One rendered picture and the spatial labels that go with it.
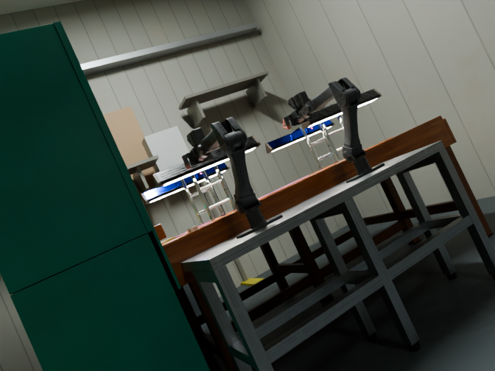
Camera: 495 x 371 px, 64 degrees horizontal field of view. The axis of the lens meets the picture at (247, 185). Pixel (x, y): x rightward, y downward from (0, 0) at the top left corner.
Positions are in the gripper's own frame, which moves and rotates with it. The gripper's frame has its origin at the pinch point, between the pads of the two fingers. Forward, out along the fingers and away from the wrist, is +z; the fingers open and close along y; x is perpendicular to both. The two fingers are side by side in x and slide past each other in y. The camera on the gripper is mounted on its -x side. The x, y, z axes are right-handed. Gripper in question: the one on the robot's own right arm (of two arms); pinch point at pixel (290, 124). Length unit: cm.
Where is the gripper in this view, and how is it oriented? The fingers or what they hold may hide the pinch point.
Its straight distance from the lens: 223.5
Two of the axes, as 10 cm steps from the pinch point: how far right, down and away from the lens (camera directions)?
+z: -3.6, 2.1, 9.1
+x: 4.2, 9.0, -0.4
